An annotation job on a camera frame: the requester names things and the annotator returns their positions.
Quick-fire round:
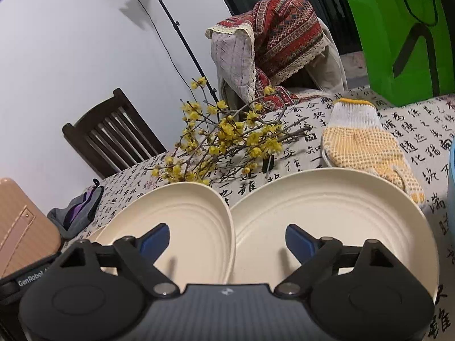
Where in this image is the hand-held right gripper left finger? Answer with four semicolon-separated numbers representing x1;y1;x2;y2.
59;223;178;297

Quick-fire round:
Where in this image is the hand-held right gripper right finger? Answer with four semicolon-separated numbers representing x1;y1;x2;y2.
274;224;395;297

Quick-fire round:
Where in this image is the cream ribbed plate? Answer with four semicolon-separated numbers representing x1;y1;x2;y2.
87;182;237;286
229;167;441;299

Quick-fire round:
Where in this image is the blue bowl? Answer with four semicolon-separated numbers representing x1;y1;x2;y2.
447;137;455;201

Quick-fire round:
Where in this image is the pink beige small suitcase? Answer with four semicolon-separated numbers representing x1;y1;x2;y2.
0;178;65;279

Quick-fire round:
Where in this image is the grey purple pouch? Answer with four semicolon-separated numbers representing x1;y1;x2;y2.
47;178;105;239

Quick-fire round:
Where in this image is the yellow dotted work glove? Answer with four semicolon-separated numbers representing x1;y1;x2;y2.
321;98;426;205

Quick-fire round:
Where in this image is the bundle of yellow blossom branches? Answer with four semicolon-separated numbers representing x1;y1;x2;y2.
151;76;313;185

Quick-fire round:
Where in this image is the dark wooden chair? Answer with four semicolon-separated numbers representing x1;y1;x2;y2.
62;88;167;180

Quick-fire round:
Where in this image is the red patterned lace-trimmed cloth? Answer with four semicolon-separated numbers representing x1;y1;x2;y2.
205;0;329;112

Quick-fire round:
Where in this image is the green paper bag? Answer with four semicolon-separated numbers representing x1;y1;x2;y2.
336;0;455;107

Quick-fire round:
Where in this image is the black power cable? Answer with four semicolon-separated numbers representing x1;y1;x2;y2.
131;0;210;103

